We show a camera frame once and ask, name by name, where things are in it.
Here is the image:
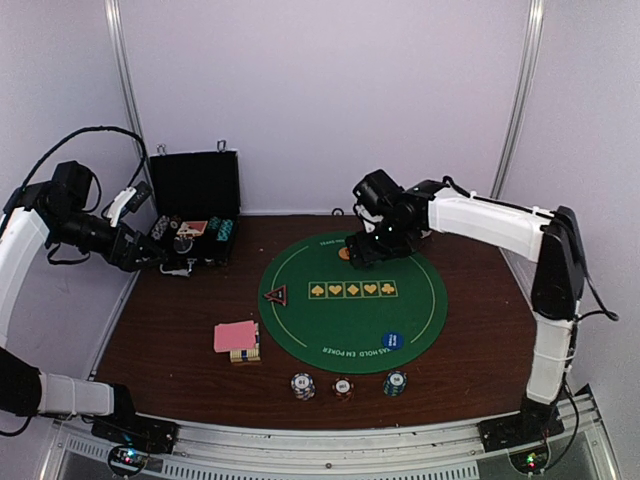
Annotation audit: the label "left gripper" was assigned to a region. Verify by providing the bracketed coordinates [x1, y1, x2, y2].
[47, 207, 166, 271]

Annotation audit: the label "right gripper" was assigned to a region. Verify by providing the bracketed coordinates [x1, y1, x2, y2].
[346, 217, 415, 270]

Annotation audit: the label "orange big blind button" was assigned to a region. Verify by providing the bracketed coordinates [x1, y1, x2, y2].
[338, 247, 350, 261]

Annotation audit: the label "blue small blind button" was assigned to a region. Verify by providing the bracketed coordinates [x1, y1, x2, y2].
[382, 332, 404, 351]

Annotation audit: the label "triangular all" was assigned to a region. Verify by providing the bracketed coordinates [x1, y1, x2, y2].
[263, 285, 288, 306]

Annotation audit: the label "blue green fifty chip stack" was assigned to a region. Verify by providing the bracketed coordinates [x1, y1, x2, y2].
[383, 370, 408, 397]

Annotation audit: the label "blue peach ten chip stack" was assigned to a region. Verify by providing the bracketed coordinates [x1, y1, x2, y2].
[290, 372, 316, 401]

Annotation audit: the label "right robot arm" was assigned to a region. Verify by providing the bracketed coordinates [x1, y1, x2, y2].
[345, 170, 586, 442]

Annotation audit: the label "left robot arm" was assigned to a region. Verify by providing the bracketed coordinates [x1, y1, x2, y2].
[1, 161, 166, 444]

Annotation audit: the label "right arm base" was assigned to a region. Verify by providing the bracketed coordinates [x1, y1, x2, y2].
[478, 412, 565, 452]

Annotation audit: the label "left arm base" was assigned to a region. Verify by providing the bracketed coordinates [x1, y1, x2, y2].
[90, 416, 179, 454]

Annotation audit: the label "clear dealer button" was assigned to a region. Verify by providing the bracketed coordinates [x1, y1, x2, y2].
[173, 236, 194, 255]

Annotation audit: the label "black poker case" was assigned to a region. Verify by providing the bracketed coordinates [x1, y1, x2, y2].
[150, 140, 241, 277]

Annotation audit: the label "round green poker mat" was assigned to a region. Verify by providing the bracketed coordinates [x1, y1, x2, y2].
[258, 231, 448, 375]

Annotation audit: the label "teal chips in case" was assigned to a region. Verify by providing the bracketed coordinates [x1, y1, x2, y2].
[206, 217, 235, 242]

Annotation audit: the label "red-backed card deck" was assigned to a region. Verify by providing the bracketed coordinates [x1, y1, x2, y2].
[213, 320, 258, 353]

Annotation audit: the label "brown hundred chip stack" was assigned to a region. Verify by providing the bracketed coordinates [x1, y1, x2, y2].
[332, 378, 354, 401]

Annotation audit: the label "gold blue card box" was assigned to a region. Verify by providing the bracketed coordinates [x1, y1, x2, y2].
[229, 323, 261, 364]

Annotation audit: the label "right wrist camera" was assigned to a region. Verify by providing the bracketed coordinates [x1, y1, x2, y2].
[352, 169, 404, 233]

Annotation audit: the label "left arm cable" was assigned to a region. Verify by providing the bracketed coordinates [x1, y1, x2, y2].
[4, 124, 151, 216]

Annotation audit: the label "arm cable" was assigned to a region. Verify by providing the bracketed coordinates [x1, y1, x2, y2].
[4, 124, 151, 216]
[442, 174, 620, 322]

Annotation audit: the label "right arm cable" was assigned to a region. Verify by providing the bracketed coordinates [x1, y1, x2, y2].
[442, 174, 620, 322]

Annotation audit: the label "left aluminium post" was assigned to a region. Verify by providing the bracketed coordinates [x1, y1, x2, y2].
[104, 0, 143, 137]

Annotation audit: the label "aluminium post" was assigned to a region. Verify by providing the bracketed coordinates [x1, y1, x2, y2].
[490, 0, 546, 199]
[104, 0, 143, 137]

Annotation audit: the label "right aluminium post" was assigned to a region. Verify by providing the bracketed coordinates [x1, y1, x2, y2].
[490, 0, 546, 199]

